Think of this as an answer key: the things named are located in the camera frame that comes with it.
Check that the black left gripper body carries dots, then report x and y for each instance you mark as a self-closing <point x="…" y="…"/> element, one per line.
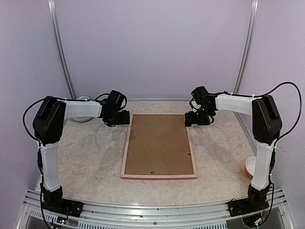
<point x="118" y="119"/>

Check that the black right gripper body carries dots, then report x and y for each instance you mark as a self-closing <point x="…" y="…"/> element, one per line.
<point x="201" y="118"/>

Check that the wooden picture frame pink edge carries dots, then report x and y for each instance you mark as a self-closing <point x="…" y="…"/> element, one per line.
<point x="158" y="176"/>

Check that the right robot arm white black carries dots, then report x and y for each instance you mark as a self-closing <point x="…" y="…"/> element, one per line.
<point x="266" y="128"/>

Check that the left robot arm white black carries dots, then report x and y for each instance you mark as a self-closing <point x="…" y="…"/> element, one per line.
<point x="48" y="128"/>

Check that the pale green patterned plate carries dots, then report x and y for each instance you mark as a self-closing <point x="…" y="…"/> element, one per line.
<point x="81" y="119"/>

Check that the green ceramic bowl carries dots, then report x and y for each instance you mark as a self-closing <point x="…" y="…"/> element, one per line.
<point x="84" y="97"/>

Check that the orange white bowl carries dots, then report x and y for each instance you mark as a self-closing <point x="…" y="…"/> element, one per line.
<point x="249" y="167"/>

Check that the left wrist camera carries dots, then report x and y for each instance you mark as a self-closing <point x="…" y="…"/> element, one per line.
<point x="116" y="100"/>

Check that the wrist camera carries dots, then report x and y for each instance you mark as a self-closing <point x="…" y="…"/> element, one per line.
<point x="116" y="100"/>
<point x="199" y="94"/>

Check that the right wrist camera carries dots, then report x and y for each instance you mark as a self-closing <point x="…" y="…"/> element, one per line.
<point x="199" y="94"/>

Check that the right aluminium corner post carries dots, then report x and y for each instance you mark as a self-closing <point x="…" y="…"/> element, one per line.
<point x="247" y="46"/>

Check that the aluminium corner post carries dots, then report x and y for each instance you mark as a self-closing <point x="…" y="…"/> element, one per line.
<point x="60" y="49"/>
<point x="247" y="46"/>

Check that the aluminium front rail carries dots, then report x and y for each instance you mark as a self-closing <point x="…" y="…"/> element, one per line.
<point x="95" y="215"/>

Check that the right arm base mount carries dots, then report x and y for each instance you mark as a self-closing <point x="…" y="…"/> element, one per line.
<point x="255" y="201"/>

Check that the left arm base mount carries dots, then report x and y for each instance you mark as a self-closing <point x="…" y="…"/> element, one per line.
<point x="54" y="202"/>

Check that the left aluminium corner post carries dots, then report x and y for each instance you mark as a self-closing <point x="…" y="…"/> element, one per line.
<point x="60" y="49"/>

